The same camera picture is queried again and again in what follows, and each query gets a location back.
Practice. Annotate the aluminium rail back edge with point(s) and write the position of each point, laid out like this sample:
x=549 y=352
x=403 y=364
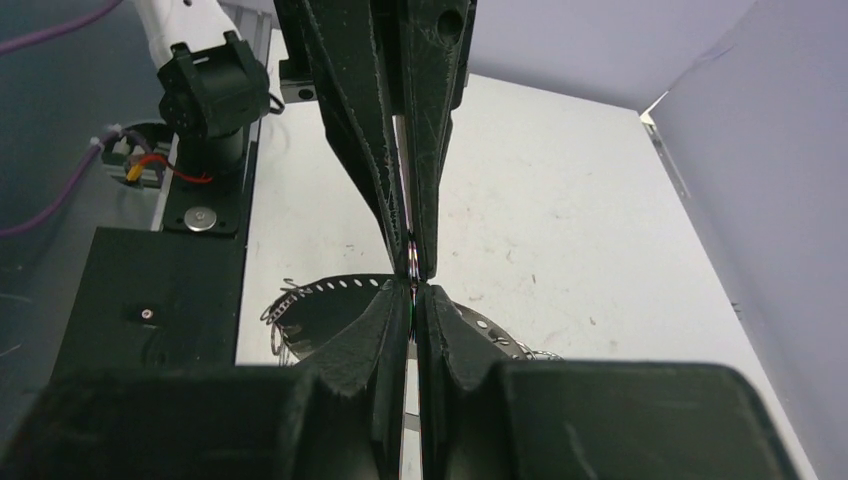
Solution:
x=663 y=153

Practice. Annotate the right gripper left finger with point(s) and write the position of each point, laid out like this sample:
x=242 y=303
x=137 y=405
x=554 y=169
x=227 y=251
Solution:
x=335 y=415

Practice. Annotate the key with black head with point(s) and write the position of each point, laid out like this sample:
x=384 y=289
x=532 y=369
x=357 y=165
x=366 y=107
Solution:
x=411 y=462

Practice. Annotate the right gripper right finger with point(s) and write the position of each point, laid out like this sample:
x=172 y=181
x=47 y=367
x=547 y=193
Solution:
x=487 y=415

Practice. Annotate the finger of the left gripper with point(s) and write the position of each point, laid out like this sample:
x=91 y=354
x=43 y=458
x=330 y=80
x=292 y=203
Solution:
x=338 y=42
x=435 y=39

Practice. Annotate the perforated metal key plate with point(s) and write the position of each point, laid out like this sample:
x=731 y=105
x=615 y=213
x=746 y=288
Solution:
x=306 y=317

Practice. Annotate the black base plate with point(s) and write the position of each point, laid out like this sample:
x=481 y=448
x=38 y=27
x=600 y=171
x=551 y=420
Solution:
x=169 y=298

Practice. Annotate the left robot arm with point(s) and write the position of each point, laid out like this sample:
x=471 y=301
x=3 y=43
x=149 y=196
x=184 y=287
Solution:
x=387 y=76

